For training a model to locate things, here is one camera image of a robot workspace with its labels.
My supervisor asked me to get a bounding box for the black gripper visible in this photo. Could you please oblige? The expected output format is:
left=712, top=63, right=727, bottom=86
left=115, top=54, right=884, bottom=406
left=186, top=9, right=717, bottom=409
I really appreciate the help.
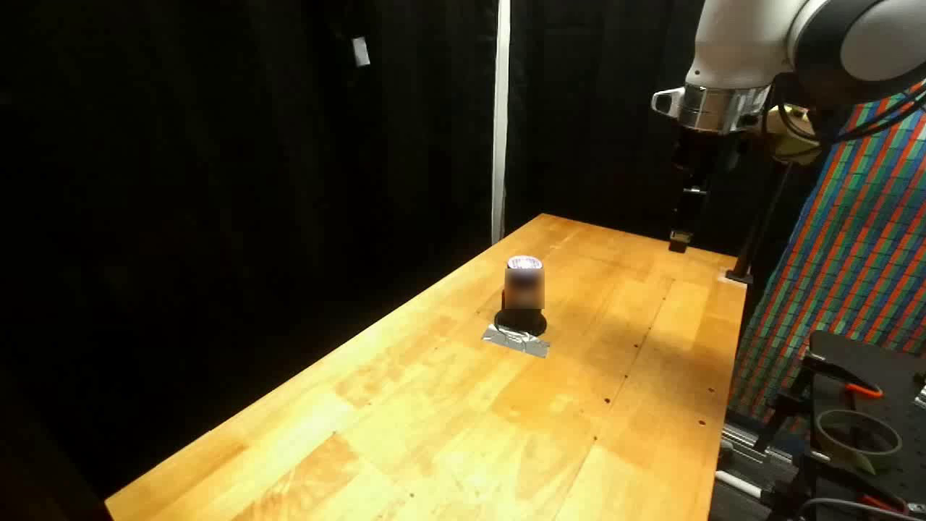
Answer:
left=667, top=127, right=740, bottom=251

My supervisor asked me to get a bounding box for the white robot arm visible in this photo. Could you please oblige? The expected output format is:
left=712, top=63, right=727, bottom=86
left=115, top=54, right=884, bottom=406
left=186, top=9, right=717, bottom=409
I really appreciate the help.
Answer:
left=652, top=0, right=926, bottom=251

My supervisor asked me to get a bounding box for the dark glass jar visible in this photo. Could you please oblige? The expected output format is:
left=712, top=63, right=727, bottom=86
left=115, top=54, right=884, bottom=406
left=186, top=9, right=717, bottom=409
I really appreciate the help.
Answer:
left=494, top=254, right=546, bottom=337

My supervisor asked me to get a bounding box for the striped colourful cloth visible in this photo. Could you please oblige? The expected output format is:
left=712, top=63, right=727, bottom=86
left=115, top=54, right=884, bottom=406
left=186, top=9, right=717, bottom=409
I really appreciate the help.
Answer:
left=730, top=108, right=926, bottom=418

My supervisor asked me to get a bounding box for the white vertical pole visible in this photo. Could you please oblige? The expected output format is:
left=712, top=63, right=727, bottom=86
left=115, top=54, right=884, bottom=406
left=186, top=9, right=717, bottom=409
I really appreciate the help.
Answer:
left=488, top=0, right=511, bottom=242

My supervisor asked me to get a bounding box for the black equipment cart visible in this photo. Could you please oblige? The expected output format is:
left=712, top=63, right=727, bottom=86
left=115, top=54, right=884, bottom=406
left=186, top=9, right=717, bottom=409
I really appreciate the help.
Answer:
left=709, top=332, right=926, bottom=521

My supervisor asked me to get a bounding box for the grey tape roll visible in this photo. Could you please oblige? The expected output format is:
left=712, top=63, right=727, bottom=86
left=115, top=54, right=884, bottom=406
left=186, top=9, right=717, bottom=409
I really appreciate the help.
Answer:
left=812, top=409, right=902, bottom=465

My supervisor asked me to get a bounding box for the black camera stand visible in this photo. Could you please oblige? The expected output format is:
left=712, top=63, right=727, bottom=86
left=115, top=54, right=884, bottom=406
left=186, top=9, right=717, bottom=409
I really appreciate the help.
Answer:
left=727, top=163, right=795, bottom=283

